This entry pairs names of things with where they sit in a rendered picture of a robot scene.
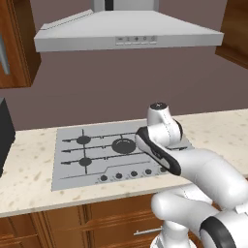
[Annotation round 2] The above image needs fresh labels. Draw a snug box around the grey gas hob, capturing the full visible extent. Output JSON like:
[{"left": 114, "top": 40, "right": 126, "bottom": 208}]
[{"left": 51, "top": 118, "right": 195, "bottom": 192}]

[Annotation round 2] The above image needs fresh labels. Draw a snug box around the wooden drawer front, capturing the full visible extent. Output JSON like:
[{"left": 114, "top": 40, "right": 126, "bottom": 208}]
[
  {"left": 86, "top": 193, "right": 163, "bottom": 229},
  {"left": 88, "top": 221, "right": 168, "bottom": 248}
]

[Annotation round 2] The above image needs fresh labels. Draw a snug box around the grey range hood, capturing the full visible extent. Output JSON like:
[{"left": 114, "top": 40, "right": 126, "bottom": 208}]
[{"left": 33, "top": 0, "right": 225, "bottom": 53}]

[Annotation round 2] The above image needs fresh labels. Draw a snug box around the wooden base cupboard door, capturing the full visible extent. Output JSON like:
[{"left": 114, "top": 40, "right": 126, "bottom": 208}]
[
  {"left": 43, "top": 204, "right": 87, "bottom": 248},
  {"left": 0, "top": 213, "right": 42, "bottom": 248}
]

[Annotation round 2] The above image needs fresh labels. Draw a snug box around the black appliance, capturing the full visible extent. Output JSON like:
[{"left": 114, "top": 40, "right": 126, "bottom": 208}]
[{"left": 0, "top": 97, "right": 16, "bottom": 177}]

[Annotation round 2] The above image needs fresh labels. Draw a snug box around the silver drawer handle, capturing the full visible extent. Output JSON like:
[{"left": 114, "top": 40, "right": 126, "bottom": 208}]
[{"left": 133, "top": 227, "right": 163, "bottom": 236}]

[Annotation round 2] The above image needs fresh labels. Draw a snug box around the wooden wall cupboard door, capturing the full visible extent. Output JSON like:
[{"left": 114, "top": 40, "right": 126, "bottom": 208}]
[{"left": 0, "top": 0, "right": 42, "bottom": 90}]

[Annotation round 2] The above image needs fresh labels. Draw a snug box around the grey cupboard door handle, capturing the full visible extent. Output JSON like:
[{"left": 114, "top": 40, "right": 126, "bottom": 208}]
[{"left": 0, "top": 32, "right": 11, "bottom": 76}]

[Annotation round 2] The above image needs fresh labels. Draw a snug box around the wooden wall cupboard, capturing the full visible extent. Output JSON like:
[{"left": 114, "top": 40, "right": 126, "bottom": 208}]
[{"left": 215, "top": 0, "right": 248, "bottom": 70}]

